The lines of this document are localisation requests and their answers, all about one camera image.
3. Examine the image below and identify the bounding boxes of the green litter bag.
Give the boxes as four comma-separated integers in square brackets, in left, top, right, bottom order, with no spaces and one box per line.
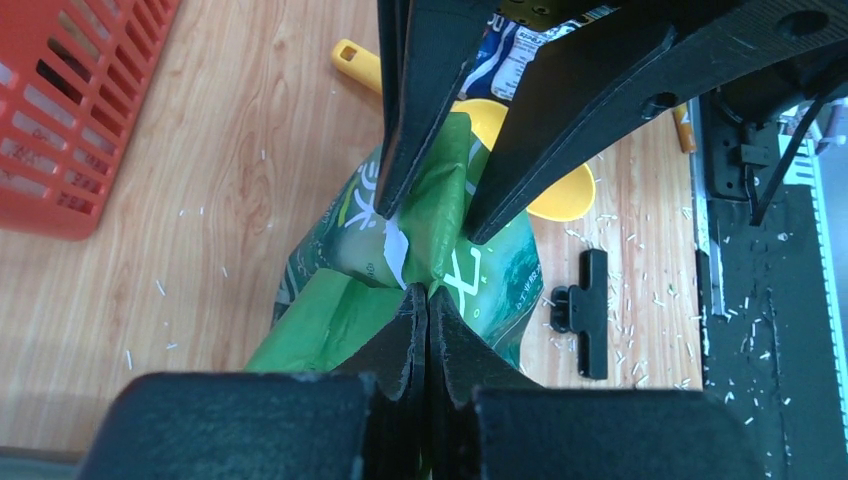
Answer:
[247,113,544,372]

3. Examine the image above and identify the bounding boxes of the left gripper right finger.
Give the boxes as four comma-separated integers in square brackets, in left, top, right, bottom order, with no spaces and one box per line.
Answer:
[427,286,541,479]

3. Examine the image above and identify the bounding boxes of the black bag clip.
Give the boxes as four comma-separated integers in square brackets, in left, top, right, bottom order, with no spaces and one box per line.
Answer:
[550,249,608,380]

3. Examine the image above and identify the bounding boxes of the red shopping basket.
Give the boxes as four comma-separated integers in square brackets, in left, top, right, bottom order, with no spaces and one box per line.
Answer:
[1,1,179,240]

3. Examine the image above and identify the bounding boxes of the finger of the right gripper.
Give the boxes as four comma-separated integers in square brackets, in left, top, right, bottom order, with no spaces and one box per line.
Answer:
[465,1,847,244]
[374,0,499,219]

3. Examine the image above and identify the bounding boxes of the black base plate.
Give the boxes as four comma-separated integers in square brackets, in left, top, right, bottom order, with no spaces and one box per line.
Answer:
[692,92,848,480]

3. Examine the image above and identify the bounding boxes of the yellow plastic scoop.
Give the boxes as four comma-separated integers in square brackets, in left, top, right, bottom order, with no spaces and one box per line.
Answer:
[331,39,596,222]

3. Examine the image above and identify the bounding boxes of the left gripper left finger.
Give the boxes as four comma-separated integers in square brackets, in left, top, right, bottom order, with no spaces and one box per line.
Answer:
[333,283,428,479]

